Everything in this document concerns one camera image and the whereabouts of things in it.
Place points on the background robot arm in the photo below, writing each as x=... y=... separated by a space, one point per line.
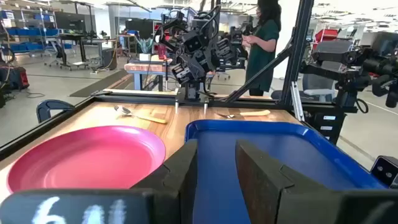
x=236 y=40

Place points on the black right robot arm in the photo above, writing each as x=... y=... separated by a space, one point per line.
x=191 y=42

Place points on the black monitor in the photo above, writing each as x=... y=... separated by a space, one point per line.
x=73 y=21

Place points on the wooden table with blue legs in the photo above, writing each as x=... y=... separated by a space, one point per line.
x=146 y=67

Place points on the black standing desk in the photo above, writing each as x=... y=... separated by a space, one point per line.
x=77 y=37

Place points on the red storage bin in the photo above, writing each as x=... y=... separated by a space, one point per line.
x=326 y=35

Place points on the grey office chair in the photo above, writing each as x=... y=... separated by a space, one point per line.
x=318 y=85

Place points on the silver metal bracket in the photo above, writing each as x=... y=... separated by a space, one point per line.
x=297 y=101

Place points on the black floor mat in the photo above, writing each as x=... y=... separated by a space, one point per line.
x=99 y=84

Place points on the background black robot rig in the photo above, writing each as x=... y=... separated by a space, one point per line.
x=348 y=62

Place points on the black aluminium table frame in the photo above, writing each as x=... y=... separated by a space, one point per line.
x=140 y=99

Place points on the black table-level camera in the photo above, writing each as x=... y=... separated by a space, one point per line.
x=385 y=171

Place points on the pink plastic plate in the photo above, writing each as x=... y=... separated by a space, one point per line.
x=87 y=158

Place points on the black drawer cabinet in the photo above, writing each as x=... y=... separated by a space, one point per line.
x=329 y=124

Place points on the blue plastic tray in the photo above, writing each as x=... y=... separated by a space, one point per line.
x=280 y=149

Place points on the person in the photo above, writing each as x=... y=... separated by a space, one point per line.
x=264 y=46

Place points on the red and black bag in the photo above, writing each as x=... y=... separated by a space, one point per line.
x=14 y=77

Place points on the background plant in white pot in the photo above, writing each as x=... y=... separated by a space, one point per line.
x=144 y=46

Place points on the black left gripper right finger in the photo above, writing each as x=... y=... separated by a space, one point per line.
x=258 y=186

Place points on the shelf with blue bins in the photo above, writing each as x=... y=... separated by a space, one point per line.
x=28 y=31

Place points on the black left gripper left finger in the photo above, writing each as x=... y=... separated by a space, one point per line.
x=180 y=180

